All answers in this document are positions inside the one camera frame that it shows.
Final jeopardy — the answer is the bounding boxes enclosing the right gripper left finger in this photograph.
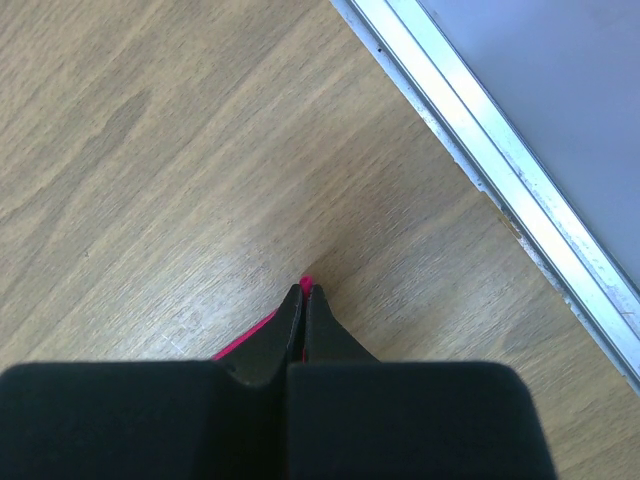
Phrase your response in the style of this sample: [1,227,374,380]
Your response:
[0,283,304,480]

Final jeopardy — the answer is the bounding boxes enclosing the aluminium table edge rail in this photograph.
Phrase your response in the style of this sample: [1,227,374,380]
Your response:
[333,1,639,389]

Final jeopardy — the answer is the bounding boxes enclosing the magenta t shirt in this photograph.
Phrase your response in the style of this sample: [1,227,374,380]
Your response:
[211,275,314,372]

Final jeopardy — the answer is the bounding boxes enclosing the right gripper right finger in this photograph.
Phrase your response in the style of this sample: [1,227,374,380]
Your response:
[287,286,556,479]

